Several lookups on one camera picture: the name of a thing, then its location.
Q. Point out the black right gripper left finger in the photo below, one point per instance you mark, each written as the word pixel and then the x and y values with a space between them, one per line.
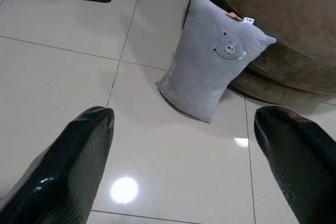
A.
pixel 60 171

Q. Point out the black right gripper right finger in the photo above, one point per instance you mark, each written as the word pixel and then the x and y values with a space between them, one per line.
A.
pixel 302 166

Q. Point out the grey bear pillow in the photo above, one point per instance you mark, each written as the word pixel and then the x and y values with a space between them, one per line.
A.
pixel 202 72

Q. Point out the brown round sofa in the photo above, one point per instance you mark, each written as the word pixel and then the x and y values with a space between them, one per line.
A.
pixel 283 24

